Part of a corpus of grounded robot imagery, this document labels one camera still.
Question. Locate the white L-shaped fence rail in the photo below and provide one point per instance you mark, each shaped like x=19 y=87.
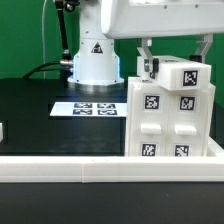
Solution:
x=114 y=169

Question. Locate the white cabinet door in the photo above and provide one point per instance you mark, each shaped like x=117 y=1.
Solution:
x=149 y=120
x=189 y=122

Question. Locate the white cabinet body box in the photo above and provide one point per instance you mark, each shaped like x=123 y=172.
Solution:
x=129 y=127

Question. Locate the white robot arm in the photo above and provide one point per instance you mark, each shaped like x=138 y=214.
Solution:
x=96 y=64

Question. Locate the white cabinet top block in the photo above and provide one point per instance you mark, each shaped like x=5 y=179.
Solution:
x=177 y=73

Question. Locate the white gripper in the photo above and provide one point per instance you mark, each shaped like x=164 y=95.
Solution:
x=123 y=19

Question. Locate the white marker sheet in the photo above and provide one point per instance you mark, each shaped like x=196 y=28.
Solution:
x=89 y=109

